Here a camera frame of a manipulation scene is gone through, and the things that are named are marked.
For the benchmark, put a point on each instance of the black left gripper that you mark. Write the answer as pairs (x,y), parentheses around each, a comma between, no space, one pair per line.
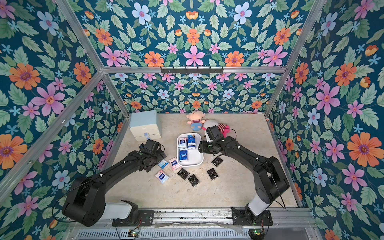
(160,157)

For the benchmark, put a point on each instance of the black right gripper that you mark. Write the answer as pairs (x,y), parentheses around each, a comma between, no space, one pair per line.
(205,147)

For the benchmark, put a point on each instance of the blue cartoon tissue pack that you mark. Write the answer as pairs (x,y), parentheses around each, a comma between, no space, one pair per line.
(191,142)

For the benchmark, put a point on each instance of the white plastic storage box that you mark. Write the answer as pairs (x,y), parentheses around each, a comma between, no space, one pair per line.
(193,157)

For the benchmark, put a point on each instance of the pink floral Tempo tissue pack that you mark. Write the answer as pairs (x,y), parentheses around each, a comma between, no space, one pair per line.
(183,143)

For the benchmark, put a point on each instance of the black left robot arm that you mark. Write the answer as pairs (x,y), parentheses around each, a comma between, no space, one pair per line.
(85,202)

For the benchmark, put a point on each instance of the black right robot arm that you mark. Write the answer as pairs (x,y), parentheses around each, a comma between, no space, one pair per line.
(269,177)

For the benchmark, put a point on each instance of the white pink plush toy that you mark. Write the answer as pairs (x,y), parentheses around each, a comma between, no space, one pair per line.
(223,128)

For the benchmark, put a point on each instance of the light blue Cinnamoroll tissue pack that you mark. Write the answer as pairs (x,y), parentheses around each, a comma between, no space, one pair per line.
(163,164)

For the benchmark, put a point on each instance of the black Face tissue pack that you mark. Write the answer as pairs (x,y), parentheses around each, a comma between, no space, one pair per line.
(216,161)
(184,174)
(194,181)
(212,174)

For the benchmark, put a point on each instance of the small blue-top drawer cabinet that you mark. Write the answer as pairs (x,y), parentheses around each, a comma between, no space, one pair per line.
(145,126)

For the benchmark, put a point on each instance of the pink white Tempo pack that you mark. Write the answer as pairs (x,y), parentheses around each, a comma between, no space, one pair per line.
(162,176)

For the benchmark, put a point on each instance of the baby doll plush toy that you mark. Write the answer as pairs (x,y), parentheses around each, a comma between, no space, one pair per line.
(195,120)

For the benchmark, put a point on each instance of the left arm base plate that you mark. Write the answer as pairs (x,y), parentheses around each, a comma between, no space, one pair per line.
(142,218)

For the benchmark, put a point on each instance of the black wall hook rail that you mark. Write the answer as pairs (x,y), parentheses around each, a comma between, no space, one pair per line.
(192,70)

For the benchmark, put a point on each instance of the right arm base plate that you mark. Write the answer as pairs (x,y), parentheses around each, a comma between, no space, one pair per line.
(245,217)

